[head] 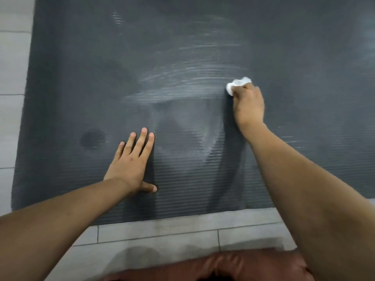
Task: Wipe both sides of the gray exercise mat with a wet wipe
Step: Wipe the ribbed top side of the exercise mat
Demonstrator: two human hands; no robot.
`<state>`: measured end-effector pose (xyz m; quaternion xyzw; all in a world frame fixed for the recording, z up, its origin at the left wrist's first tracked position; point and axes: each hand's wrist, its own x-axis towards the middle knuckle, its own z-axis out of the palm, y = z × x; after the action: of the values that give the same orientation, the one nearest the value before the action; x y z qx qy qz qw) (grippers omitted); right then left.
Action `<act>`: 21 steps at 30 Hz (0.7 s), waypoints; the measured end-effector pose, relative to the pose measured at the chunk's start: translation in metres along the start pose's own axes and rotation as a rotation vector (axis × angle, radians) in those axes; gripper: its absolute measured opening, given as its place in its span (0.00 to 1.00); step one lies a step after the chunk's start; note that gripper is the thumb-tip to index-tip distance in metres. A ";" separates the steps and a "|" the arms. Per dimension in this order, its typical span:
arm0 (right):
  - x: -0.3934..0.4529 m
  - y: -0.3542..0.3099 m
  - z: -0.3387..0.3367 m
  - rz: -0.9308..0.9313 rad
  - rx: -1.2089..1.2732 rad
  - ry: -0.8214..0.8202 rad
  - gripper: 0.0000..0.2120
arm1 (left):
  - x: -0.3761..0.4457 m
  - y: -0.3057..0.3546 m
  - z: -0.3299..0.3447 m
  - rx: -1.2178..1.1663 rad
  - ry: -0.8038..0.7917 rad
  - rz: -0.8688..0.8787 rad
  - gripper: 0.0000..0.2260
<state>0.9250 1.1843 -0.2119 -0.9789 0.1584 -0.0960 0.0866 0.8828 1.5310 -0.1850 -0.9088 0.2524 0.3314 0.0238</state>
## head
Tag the white tissue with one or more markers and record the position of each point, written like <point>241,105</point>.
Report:
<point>234,83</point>

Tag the dark grey yoga mat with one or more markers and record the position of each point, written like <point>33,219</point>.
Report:
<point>88,70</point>

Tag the person's left forearm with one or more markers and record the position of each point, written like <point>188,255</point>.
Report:
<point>49,231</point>

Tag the reddish-brown cushion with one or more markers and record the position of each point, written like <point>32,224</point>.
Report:
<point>219,266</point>

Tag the person's left hand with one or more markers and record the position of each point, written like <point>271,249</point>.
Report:
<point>130,166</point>

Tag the person's right forearm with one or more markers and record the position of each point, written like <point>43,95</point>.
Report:
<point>322,201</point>

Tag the person's right hand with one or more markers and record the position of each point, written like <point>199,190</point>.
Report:
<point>249,108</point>

